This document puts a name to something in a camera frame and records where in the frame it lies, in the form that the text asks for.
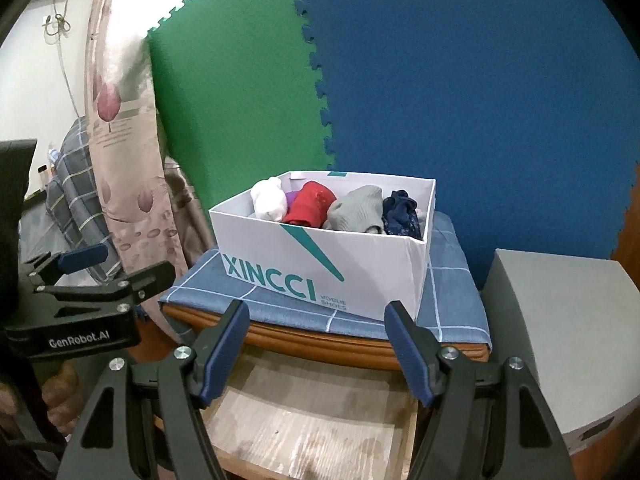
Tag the grey box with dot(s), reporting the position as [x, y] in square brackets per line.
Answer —
[550, 320]

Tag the green foam mat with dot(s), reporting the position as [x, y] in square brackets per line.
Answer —
[240, 85]

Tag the white shoe box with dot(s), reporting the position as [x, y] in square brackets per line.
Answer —
[350, 270]

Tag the wooden drawer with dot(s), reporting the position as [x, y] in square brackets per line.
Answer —
[310, 420]

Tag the navy underwear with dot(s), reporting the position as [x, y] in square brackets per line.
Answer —
[400, 215]

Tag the white sock roll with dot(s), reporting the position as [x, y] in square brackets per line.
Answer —
[270, 200]

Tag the red underwear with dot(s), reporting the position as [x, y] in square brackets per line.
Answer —
[310, 205]

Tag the blue checked cloth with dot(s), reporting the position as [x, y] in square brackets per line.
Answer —
[450, 280]

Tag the blue foam mat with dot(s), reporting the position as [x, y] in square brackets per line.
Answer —
[475, 85]

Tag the grey plaid bedding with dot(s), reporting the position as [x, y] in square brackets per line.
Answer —
[75, 195]

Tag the wooden nightstand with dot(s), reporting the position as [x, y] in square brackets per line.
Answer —
[325, 345]

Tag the purple underwear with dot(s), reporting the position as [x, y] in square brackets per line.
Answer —
[292, 196]

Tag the beige floral curtain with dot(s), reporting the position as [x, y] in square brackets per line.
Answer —
[125, 160]

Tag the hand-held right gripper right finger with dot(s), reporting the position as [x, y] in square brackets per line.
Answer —
[407, 355]

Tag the beige sock roll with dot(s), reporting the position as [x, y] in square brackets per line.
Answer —
[355, 210]

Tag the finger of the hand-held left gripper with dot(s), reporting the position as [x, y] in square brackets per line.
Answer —
[152, 277]
[82, 258]

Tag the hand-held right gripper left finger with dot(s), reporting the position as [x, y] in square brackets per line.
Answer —
[225, 355]

